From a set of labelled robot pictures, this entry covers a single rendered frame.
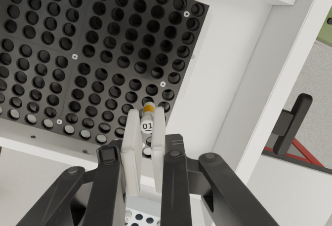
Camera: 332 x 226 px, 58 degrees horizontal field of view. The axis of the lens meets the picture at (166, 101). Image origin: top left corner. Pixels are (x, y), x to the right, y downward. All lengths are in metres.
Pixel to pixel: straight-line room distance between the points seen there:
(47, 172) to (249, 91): 0.36
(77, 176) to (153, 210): 0.38
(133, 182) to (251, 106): 0.19
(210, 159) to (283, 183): 0.42
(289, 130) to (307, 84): 1.05
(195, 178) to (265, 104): 0.17
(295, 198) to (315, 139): 0.93
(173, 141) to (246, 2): 0.23
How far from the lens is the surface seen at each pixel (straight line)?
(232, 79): 0.39
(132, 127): 0.20
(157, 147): 0.17
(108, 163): 0.16
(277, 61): 0.32
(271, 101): 0.31
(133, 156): 0.17
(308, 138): 1.49
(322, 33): 0.45
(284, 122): 0.34
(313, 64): 1.38
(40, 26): 0.32
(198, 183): 0.16
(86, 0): 0.31
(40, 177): 0.56
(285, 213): 0.61
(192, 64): 0.36
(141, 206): 0.53
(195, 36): 0.30
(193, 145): 0.41
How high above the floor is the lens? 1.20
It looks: 72 degrees down
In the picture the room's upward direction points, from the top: 175 degrees clockwise
